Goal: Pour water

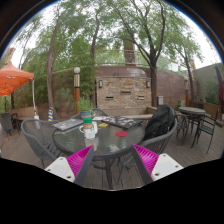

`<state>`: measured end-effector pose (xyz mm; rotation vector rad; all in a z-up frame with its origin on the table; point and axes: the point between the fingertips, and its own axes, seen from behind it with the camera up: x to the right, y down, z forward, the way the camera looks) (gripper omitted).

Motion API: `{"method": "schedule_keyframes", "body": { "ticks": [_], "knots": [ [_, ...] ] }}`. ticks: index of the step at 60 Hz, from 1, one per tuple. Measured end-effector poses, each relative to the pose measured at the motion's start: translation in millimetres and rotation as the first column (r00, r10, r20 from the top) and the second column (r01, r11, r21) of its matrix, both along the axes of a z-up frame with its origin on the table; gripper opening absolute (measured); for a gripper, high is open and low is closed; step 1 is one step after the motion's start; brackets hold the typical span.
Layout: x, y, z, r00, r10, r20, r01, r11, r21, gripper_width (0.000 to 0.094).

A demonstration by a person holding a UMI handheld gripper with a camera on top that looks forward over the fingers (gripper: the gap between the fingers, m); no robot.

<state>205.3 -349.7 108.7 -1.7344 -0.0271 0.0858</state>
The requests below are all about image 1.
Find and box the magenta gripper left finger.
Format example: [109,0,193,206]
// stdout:
[46,145,94,186]

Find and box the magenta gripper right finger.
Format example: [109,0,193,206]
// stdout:
[132,144,182,185]

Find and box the grey wicker chair right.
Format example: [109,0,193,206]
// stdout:
[116,117,179,168]

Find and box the white mug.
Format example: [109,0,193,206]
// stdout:
[79,121,96,139]

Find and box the clear bottle with green cap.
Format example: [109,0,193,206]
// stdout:
[83,117,95,139]

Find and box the round glass patio table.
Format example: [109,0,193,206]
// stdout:
[53,124,145,190]

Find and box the red round coaster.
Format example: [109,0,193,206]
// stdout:
[115,131,128,137]

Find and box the grey wicker chair left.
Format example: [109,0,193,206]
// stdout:
[21,119,61,166]

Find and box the black backpack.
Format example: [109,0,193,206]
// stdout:
[143,104,174,140]

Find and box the yellow small object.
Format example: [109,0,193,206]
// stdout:
[98,123,109,128]

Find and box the dark board with stickers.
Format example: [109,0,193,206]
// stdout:
[103,116,142,129]

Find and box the folded blue yellow umbrella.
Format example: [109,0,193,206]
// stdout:
[48,107,53,121]

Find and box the potted green plant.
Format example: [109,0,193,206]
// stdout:
[77,97,93,119]

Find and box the black metal chair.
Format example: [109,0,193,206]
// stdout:
[192,111,219,146]

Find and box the dark chair far left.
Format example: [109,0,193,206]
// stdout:
[0,112,18,135]

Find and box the orange patio umbrella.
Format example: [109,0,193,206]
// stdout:
[0,62,34,96]

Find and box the wooden lamp post with globe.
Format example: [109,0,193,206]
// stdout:
[74,67,80,114]

